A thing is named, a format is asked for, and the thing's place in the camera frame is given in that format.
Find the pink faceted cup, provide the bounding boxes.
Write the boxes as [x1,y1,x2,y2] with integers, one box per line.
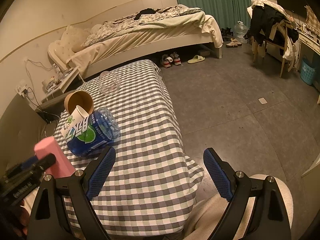
[34,137,75,178]

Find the white printed paper cup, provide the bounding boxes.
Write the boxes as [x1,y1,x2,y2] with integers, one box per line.
[60,105,89,139]

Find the brown paper cup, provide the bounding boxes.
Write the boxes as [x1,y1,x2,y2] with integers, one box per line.
[64,90,94,114]

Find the clear plastic cup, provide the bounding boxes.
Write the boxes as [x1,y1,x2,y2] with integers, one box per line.
[98,71,121,96]

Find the person's hand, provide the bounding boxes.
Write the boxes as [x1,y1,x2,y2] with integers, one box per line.
[1,200,30,239]

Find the blue labelled plastic bottle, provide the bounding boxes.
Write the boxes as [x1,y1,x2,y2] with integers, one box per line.
[65,107,120,157]

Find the white nightstand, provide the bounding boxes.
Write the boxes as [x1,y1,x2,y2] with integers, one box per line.
[41,67,85,103]

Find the white power strip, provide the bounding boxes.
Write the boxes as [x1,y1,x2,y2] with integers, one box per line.
[15,80,28,97]

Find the checkered tablecloth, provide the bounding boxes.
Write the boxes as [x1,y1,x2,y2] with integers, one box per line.
[80,60,204,237]

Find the cream pillow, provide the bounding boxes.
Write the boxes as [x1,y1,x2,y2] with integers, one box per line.
[61,25,91,53]

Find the blue laundry basket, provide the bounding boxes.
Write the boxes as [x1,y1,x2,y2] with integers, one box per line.
[300,56,316,86]

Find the left sneaker under bed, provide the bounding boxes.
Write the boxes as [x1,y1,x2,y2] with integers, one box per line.
[161,54,174,68]

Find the sneaker under bed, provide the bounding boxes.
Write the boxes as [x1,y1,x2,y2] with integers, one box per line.
[170,52,181,66]
[161,54,174,68]

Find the right sneaker under bed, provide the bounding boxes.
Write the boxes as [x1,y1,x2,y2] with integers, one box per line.
[170,52,181,66]

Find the patterned duvet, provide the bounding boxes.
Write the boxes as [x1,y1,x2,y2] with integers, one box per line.
[82,5,203,47]

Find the green slipper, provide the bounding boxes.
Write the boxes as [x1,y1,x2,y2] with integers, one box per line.
[187,55,206,64]

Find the white shoes by curtain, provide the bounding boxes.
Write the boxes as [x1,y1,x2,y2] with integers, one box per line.
[226,38,242,48]

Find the black garment on bed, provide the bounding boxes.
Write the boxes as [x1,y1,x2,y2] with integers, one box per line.
[134,8,157,21]

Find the white desk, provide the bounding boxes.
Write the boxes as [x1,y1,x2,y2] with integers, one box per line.
[297,4,320,58]

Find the large water jug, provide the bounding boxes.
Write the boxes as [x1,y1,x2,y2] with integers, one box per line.
[234,21,248,44]

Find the wooden chair with clothes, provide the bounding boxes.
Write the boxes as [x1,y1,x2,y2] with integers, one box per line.
[246,0,299,74]

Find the black monitor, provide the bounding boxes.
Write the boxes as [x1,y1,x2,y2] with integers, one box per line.
[277,0,308,18]

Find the white bed frame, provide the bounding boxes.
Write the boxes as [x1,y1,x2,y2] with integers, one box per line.
[47,4,224,80]

